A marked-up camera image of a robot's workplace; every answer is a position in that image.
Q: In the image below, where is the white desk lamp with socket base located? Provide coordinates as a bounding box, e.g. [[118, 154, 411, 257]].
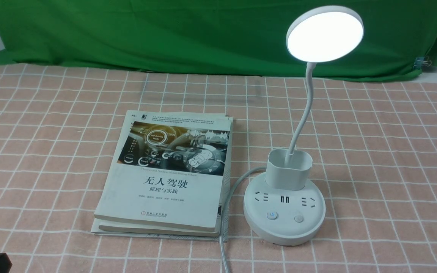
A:
[[243, 5, 364, 246]]

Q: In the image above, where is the white lamp power cable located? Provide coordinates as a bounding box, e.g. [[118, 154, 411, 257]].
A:
[[220, 166, 267, 273]]

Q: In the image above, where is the white self-driving textbook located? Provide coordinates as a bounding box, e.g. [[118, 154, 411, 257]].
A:
[[94, 110, 233, 232]]

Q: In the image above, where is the green backdrop cloth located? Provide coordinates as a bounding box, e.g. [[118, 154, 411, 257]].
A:
[[0, 0, 437, 82]]

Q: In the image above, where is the blue binder clip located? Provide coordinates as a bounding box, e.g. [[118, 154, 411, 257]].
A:
[[413, 56, 432, 70]]

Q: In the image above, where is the pink checkered tablecloth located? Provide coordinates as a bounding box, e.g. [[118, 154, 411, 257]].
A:
[[0, 64, 437, 273]]

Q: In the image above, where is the bottom white book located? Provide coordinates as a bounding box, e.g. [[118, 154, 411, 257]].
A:
[[91, 217, 229, 242]]

